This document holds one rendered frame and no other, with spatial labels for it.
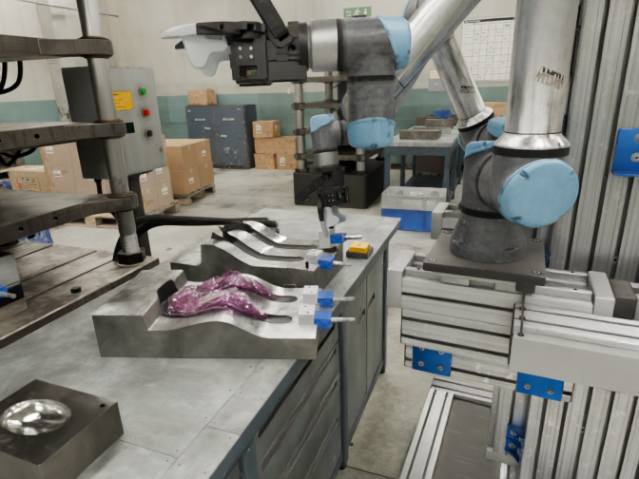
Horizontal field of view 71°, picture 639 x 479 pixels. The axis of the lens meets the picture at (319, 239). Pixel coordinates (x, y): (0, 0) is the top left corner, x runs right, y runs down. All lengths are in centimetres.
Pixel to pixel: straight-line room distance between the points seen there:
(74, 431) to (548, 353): 79
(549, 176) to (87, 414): 84
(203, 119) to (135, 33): 235
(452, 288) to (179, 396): 60
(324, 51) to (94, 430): 70
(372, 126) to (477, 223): 33
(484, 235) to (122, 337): 82
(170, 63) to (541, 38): 903
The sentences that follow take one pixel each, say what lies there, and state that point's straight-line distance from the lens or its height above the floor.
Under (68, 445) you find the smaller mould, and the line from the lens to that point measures 86.
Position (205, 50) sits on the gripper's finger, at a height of 143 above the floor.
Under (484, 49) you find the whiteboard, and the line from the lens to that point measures 759.
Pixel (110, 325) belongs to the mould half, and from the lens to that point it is 113.
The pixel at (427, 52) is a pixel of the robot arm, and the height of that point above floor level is 143.
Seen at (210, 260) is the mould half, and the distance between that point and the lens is 142.
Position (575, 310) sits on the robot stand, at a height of 96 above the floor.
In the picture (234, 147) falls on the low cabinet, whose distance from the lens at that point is 834.
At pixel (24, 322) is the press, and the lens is 151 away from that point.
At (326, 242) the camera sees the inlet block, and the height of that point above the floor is 92.
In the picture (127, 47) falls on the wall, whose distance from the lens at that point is 1024.
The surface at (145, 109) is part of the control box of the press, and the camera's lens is 197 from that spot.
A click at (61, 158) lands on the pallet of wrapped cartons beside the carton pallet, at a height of 74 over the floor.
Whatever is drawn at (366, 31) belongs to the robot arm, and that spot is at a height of 145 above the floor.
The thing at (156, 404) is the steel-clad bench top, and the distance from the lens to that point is 99.
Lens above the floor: 138
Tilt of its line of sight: 19 degrees down
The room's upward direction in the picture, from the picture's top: 2 degrees counter-clockwise
